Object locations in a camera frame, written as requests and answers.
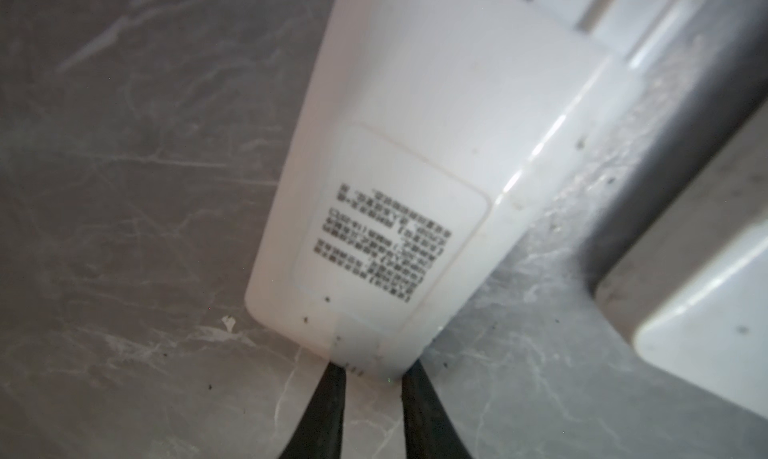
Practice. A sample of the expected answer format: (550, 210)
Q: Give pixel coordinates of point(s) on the small white paper scrap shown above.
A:
(229, 322)

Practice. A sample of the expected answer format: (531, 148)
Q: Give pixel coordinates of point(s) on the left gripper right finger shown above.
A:
(428, 430)

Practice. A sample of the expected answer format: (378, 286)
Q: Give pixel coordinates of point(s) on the white remote with display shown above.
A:
(432, 135)

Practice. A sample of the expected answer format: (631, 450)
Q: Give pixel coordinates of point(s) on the white remote control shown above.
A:
(690, 296)

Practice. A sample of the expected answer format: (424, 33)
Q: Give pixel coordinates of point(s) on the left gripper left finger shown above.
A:
(319, 433)

